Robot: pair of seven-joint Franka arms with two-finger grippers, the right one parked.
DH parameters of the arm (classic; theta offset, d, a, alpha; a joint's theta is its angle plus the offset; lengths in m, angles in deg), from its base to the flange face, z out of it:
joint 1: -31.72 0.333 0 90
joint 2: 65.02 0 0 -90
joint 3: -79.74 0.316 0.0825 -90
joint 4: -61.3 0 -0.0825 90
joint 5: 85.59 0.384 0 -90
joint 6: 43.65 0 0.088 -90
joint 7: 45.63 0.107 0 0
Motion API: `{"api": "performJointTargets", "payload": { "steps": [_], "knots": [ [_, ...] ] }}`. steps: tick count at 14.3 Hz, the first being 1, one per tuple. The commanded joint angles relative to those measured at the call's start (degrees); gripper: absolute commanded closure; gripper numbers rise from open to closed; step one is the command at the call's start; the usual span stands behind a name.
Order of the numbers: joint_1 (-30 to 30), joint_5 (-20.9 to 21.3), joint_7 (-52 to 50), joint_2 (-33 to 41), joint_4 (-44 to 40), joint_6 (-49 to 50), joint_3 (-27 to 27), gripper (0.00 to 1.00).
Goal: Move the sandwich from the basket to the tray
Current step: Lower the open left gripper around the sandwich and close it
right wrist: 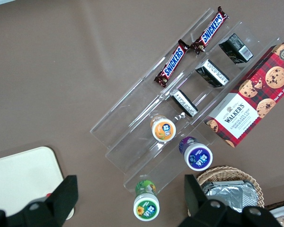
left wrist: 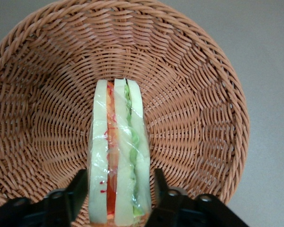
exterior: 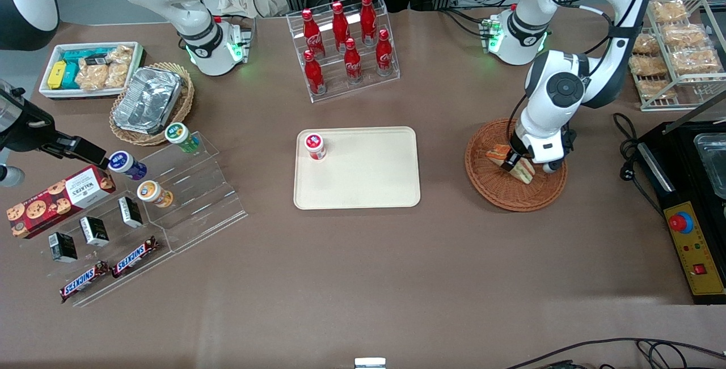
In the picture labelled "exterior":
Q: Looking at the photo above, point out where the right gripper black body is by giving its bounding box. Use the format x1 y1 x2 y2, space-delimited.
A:
0 89 57 153

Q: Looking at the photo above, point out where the triangle sandwich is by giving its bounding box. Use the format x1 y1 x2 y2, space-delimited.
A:
486 145 535 184

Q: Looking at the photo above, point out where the round brown wicker basket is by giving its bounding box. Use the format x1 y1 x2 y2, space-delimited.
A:
465 118 568 213

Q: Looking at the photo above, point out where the light oval wicker basket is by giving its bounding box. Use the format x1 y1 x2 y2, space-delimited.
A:
109 62 195 147

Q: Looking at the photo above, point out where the light rectangular plastic tray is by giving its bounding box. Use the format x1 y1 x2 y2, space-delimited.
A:
294 126 421 210

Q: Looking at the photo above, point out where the white rectangular snack bin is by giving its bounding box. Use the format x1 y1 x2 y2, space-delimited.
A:
39 41 146 101

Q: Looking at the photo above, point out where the jar with blue lid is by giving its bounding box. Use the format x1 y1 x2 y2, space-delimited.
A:
108 150 147 182

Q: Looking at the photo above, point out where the red Walkers cookie box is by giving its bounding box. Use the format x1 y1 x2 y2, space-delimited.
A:
6 164 116 240

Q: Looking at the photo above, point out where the yellow snack box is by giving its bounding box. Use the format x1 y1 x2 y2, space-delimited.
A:
47 61 68 90

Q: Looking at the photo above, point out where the teal snack box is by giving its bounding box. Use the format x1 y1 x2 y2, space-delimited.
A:
60 64 81 90
61 48 111 66

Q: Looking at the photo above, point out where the small black carton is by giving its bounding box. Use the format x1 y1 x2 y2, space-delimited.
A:
48 231 78 263
79 216 110 247
117 196 143 228

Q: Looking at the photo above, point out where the aluminium foil container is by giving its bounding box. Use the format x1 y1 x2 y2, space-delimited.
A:
113 66 183 135

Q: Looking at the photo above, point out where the jar with orange lid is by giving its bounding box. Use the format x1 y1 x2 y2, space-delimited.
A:
137 180 174 209

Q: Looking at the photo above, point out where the jar with green lid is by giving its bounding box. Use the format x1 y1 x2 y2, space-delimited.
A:
164 122 201 154

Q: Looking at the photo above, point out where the Snickers bar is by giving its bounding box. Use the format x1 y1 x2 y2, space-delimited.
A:
111 236 160 278
59 261 110 304

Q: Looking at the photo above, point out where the clear acrylic stepped stand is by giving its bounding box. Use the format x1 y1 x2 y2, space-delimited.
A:
133 131 249 254
34 188 174 308

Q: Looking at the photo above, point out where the bagged pastry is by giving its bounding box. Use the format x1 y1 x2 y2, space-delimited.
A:
638 79 679 101
632 33 662 56
649 0 689 23
628 54 670 77
661 23 707 48
669 48 723 75

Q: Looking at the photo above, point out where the red cola bottle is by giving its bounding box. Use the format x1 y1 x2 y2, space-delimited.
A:
301 9 325 58
344 38 364 83
375 29 394 77
331 1 351 52
303 50 326 96
361 0 378 45

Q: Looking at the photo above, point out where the clear acrylic bottle rack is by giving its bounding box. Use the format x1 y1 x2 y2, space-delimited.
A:
286 0 401 103

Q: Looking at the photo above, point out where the black sealing machine yellow panel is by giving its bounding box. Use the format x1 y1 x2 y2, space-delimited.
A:
635 94 726 306

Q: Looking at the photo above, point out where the white jar red lid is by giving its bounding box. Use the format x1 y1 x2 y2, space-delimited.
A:
305 132 327 161

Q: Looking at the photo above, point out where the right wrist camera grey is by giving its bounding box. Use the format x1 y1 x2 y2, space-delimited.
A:
0 165 26 188

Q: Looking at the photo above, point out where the black power cable with plug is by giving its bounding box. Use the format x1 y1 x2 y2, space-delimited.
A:
613 112 664 217

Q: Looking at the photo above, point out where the white wire shelf rack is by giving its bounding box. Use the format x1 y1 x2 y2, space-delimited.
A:
617 0 726 112

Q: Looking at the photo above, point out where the black cable at table edge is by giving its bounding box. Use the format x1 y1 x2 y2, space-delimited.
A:
505 337 726 369

